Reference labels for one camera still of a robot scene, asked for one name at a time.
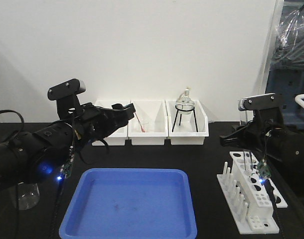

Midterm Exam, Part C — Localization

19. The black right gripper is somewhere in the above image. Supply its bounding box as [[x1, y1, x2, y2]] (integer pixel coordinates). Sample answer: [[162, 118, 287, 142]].
[[219, 119, 287, 151]]

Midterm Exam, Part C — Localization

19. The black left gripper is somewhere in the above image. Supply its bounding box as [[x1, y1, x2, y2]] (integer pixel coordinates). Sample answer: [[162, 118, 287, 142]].
[[72, 103, 136, 144]]

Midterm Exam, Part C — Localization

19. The clear glass test tube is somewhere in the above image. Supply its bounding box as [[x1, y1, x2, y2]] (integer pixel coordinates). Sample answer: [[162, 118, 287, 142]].
[[243, 150, 253, 176]]

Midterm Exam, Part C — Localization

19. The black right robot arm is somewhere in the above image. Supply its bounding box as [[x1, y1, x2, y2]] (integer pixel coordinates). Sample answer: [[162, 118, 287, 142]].
[[219, 120, 304, 197]]

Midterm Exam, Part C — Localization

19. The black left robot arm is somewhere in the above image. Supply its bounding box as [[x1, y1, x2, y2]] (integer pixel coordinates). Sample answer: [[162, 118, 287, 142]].
[[0, 103, 136, 191]]

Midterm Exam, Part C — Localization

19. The white test tube rack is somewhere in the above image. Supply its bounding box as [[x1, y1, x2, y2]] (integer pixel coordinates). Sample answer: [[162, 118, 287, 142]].
[[217, 151, 280, 235]]

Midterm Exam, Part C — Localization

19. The blue-grey pegboard drying rack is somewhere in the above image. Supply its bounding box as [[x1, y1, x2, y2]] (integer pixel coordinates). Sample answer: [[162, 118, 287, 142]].
[[265, 0, 304, 130]]

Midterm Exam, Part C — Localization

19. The small beaker in bin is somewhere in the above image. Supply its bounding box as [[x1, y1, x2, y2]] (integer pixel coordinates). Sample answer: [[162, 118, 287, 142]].
[[135, 119, 151, 133]]

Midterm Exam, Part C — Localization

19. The left white storage bin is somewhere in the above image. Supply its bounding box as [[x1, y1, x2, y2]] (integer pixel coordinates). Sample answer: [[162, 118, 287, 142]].
[[95, 99, 130, 146]]

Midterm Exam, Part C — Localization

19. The white storage bin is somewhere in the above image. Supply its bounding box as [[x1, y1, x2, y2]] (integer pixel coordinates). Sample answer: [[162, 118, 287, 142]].
[[128, 100, 168, 145], [95, 99, 130, 146], [165, 100, 209, 145]]

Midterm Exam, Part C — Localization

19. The middle white storage bin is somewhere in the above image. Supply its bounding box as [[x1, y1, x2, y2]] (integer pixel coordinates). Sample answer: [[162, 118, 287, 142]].
[[128, 100, 168, 145]]

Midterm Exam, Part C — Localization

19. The right green circuit board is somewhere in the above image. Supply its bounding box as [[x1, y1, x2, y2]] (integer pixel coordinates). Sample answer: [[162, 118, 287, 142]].
[[257, 159, 271, 181]]

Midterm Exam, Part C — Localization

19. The green circuit board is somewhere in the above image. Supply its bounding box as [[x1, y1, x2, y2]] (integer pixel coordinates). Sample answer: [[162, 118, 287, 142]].
[[257, 159, 271, 181], [60, 146, 75, 180]]

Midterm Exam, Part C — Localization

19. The right white storage bin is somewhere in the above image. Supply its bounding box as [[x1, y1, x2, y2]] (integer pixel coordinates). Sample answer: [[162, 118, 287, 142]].
[[165, 100, 209, 145]]

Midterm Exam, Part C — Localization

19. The glass alcohol lamp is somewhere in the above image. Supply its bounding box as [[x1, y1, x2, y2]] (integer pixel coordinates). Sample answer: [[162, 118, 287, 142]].
[[175, 88, 195, 115]]

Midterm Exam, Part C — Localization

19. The left green circuit board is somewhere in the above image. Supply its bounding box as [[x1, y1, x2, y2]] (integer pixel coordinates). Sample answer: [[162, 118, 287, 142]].
[[60, 146, 75, 180]]

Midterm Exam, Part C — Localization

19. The blue plastic tray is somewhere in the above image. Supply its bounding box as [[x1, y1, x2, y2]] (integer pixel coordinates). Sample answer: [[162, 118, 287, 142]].
[[59, 168, 197, 239]]

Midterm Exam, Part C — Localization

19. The plastic bag of pegs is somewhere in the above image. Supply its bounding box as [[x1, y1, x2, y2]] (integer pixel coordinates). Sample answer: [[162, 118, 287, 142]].
[[272, 0, 304, 71]]

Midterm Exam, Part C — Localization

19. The clear glass beaker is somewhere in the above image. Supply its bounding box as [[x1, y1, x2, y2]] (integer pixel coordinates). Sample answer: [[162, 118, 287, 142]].
[[18, 183, 40, 211]]

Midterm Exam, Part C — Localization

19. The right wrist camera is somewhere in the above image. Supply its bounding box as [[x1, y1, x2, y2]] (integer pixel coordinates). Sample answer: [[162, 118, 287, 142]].
[[237, 93, 285, 130]]

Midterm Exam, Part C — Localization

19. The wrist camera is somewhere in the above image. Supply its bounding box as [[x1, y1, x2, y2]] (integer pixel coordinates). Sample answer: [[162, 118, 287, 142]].
[[237, 93, 285, 130], [47, 79, 86, 120]]

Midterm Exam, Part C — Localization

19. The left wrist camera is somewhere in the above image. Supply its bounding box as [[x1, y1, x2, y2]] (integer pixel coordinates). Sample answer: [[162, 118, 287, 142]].
[[47, 79, 86, 120]]

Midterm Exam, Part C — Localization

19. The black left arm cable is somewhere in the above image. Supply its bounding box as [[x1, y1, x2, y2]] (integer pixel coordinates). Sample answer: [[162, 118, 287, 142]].
[[0, 110, 25, 140]]

